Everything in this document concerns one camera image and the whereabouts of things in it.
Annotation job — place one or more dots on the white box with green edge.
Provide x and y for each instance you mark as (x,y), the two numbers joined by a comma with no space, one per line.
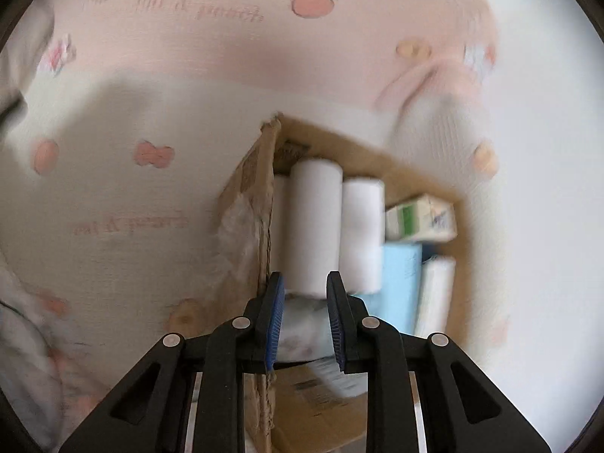
(436,292)

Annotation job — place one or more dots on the brown cardboard box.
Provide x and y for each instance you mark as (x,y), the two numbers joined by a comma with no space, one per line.
(250,179)

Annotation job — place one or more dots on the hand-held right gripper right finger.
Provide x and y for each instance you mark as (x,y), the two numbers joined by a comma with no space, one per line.
(336,321)

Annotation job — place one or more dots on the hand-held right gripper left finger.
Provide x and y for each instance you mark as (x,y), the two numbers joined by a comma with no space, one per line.
(275,321)

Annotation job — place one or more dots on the green and white carton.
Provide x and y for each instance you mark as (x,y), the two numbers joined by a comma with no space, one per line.
(420,219)

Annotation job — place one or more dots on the light blue flat box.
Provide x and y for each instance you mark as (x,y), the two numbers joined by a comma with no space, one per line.
(396,283)

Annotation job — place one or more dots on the pink cat print bedsheet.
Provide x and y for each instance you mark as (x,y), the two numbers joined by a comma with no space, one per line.
(236,56)

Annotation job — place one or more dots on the crumpled clear packing tape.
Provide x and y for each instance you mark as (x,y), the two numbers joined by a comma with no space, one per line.
(236,240)

